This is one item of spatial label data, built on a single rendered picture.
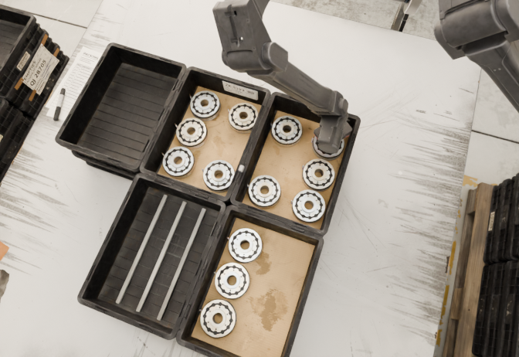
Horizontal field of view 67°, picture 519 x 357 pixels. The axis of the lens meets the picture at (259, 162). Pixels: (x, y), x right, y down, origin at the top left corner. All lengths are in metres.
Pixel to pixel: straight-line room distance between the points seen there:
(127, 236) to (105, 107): 0.47
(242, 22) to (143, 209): 0.79
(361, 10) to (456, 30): 2.10
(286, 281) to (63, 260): 0.77
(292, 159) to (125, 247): 0.60
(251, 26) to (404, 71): 1.06
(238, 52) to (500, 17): 0.41
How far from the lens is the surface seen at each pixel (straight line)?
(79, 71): 1.80
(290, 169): 1.30
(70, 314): 1.52
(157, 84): 1.50
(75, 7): 3.03
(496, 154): 2.52
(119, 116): 1.48
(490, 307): 2.01
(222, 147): 1.34
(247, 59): 0.74
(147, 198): 1.34
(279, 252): 1.24
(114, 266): 1.33
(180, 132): 1.35
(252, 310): 1.24
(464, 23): 0.68
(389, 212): 1.45
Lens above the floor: 2.06
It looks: 71 degrees down
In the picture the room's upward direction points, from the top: 6 degrees counter-clockwise
